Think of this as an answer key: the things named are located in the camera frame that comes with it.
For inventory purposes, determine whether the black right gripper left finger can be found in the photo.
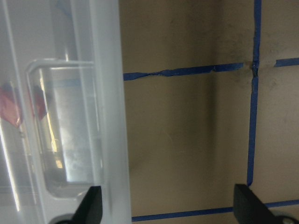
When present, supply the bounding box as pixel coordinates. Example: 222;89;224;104
71;186;103;224

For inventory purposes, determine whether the clear plastic box lid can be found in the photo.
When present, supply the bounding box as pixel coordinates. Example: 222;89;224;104
0;0;132;224

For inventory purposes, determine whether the red block under lid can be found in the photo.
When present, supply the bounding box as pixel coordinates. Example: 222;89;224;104
0;83;23;128

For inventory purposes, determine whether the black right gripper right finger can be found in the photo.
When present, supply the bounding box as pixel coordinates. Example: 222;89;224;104
234;184;276;224

